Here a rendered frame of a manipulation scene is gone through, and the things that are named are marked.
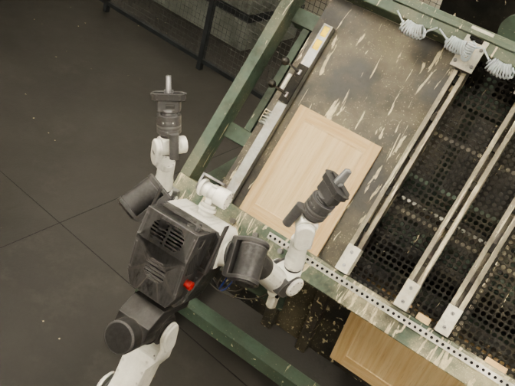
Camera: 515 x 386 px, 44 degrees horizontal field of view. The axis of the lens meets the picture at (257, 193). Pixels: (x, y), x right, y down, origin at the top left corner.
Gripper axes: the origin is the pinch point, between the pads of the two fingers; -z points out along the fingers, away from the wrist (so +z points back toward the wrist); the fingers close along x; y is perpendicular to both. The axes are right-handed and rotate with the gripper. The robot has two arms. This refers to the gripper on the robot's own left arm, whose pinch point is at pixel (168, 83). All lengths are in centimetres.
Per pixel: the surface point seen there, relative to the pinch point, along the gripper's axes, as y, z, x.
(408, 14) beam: -61, -19, 101
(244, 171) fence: -55, 55, 31
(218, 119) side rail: -72, 35, 18
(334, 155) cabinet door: -47, 42, 71
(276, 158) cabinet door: -55, 47, 46
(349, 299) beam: -7, 93, 76
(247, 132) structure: -73, 41, 33
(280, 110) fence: -65, 27, 47
